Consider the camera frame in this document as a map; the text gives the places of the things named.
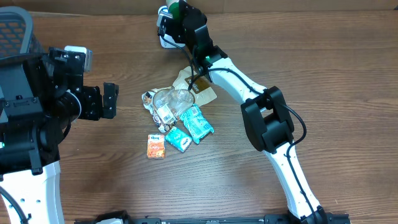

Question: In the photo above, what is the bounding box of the green lid jar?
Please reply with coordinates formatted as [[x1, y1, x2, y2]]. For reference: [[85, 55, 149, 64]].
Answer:
[[166, 0, 185, 20]]

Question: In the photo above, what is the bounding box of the beige brown snack pouch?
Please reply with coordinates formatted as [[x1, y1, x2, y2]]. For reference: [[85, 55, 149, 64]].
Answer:
[[142, 67, 217, 133]]

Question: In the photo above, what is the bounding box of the orange tissue pack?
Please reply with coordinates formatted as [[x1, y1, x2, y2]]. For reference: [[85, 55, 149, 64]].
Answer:
[[147, 134, 166, 159]]

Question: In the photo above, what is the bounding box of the teal tissue pack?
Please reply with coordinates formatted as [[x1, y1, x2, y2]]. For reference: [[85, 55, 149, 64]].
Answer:
[[165, 126, 193, 153]]

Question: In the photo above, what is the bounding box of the light green tissue pack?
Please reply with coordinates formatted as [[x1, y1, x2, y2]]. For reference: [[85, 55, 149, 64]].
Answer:
[[180, 104, 215, 144]]

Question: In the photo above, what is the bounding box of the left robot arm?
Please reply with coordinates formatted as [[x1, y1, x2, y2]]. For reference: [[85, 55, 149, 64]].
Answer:
[[1, 46, 119, 223]]

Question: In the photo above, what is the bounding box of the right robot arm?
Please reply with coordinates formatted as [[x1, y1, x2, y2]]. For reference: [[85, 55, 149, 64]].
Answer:
[[157, 1, 328, 223]]

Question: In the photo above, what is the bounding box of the white barcode scanner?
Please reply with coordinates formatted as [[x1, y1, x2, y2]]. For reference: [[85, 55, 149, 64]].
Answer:
[[159, 34, 185, 49]]

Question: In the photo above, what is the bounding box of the grey plastic shopping basket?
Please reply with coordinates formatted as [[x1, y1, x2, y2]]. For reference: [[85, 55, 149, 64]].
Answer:
[[0, 6, 45, 58]]

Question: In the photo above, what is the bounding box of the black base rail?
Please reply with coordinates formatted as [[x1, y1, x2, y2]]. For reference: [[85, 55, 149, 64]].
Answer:
[[74, 210, 351, 224]]

